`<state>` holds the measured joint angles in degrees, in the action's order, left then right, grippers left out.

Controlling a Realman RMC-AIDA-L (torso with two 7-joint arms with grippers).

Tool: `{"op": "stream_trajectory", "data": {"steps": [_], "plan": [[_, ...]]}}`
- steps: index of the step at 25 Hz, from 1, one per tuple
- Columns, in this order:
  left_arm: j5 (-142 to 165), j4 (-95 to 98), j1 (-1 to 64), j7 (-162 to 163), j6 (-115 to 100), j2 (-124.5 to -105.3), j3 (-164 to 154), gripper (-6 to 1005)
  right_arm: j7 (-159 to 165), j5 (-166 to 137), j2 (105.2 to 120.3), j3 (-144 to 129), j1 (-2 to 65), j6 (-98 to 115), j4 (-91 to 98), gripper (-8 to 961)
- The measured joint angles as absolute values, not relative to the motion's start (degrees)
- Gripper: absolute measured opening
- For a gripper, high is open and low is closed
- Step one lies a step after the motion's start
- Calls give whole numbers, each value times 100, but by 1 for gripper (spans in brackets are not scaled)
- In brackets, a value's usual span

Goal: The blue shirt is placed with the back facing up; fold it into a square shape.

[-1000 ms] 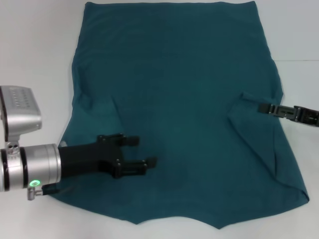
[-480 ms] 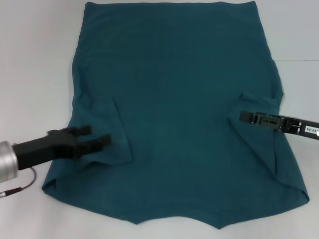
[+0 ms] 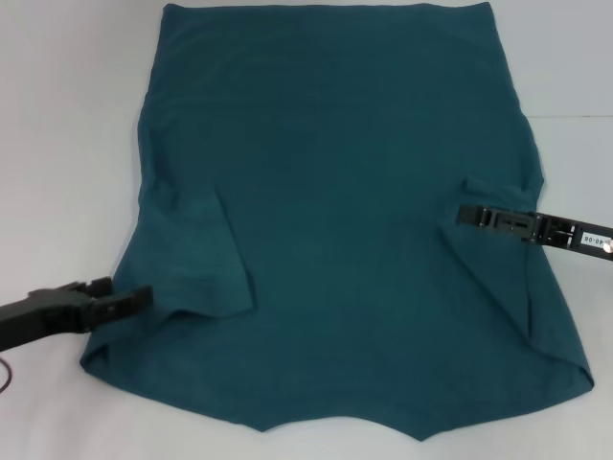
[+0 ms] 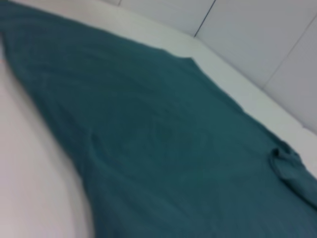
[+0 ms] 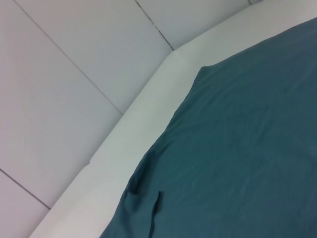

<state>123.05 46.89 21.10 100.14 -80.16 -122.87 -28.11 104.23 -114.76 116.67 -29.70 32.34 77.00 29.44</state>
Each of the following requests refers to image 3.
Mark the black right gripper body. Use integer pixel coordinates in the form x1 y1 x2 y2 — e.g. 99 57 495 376
529 212 613 263

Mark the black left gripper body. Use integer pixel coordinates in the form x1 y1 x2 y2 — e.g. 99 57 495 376
0 281 93 354

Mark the blue shirt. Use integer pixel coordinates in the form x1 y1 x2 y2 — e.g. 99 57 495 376
79 2 596 431

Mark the thin red cable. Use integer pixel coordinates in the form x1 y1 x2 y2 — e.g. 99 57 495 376
0 357 16 393

